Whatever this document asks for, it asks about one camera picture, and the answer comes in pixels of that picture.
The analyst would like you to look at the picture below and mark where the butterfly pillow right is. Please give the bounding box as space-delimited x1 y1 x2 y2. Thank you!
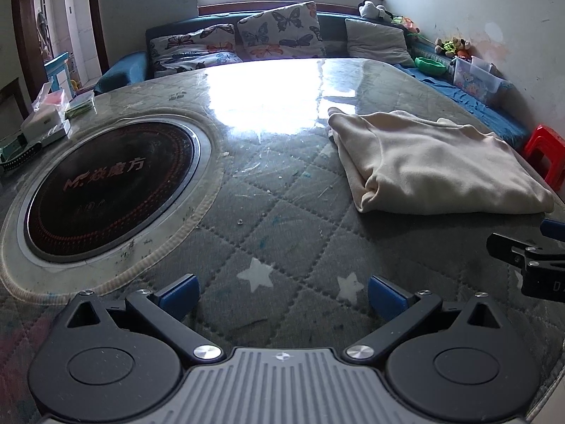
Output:
238 1 326 60

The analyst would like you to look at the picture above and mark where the blue corner sofa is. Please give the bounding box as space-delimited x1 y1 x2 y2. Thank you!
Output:
94 12 530 149

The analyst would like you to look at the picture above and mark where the plush toys pile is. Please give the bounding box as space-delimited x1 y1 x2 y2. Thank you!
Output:
435 36 471 59

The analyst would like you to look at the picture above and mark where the grey plain pillow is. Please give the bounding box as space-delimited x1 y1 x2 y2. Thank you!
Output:
345 18 415 67

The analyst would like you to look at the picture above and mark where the clear plastic storage box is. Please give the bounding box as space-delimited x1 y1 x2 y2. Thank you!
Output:
453 58 510 106

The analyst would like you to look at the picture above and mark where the black round induction cooktop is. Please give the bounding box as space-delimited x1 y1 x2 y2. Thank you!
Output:
24 120 201 263

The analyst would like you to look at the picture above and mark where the butterfly pillow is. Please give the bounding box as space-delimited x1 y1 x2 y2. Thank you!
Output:
149 24 242 78
238 1 326 60

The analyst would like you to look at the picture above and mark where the red plastic stool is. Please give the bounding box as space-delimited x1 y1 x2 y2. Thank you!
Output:
522 124 565 193

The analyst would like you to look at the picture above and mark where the panda plush toy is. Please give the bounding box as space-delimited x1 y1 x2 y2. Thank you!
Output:
358 0 394 23

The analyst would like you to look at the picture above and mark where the green plastic bowl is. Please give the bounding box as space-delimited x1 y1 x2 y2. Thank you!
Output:
414 57 448 77

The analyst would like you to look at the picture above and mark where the white box stack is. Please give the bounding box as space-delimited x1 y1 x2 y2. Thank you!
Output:
20 81 70 143

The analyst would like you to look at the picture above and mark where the black round basket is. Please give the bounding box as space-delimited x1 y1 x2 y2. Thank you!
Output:
1 142 43 173

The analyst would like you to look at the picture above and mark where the cream sweater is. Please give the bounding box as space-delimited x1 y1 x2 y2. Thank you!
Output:
328 107 554 216

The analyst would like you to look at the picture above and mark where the blue white small cabinet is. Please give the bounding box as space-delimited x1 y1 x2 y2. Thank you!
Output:
44 52 74 99

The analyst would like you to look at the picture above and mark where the butterfly pillow left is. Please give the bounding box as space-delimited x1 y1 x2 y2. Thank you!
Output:
149 24 242 78

